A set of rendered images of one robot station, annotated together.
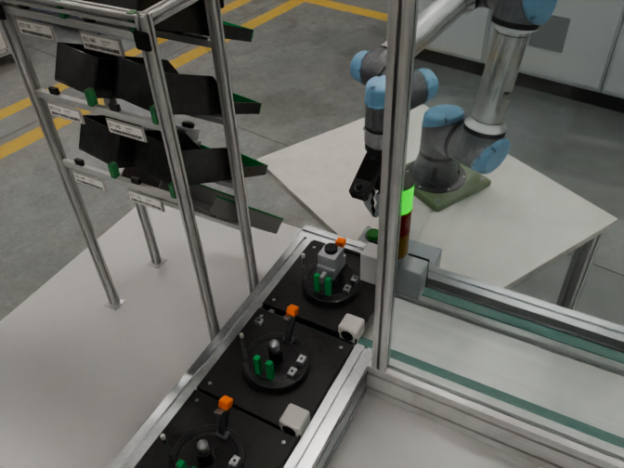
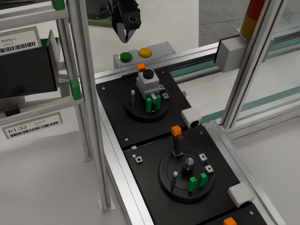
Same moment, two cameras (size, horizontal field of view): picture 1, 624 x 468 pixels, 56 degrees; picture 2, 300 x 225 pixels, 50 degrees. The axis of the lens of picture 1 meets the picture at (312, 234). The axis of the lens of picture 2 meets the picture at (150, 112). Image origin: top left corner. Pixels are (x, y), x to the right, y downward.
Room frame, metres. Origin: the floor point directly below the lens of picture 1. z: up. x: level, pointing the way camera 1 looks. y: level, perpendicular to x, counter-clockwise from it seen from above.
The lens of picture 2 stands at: (0.62, 0.46, 1.69)
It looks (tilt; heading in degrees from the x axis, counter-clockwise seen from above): 51 degrees down; 304
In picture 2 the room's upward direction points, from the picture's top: 4 degrees clockwise
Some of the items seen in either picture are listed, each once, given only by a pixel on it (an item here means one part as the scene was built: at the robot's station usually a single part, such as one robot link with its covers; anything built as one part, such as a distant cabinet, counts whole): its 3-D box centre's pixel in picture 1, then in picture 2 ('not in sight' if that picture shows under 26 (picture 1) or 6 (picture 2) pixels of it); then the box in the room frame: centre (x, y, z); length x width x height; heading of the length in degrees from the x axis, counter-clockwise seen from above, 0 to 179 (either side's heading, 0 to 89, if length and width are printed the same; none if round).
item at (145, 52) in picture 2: not in sight; (144, 53); (1.12, -0.22, 0.96); 0.04 x 0.04 x 0.02
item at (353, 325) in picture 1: (351, 328); (190, 118); (0.84, -0.08, 0.97); 0.05 x 0.05 x 0.04; 60
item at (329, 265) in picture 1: (329, 261); (149, 84); (0.96, -0.04, 1.06); 0.08 x 0.04 x 0.07; 150
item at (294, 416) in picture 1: (275, 352); (188, 167); (0.75, 0.09, 1.01); 0.24 x 0.24 x 0.13; 60
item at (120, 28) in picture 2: (372, 197); (118, 28); (1.18, -0.16, 1.07); 0.06 x 0.03 x 0.09; 150
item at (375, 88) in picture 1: (383, 104); not in sight; (1.17, -0.17, 1.34); 0.09 x 0.08 x 0.11; 128
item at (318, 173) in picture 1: (422, 189); (94, 21); (1.49, -0.36, 0.84); 0.90 x 0.70 x 0.03; 31
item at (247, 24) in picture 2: not in sight; (254, 23); (0.77, -0.15, 1.28); 0.05 x 0.05 x 0.05
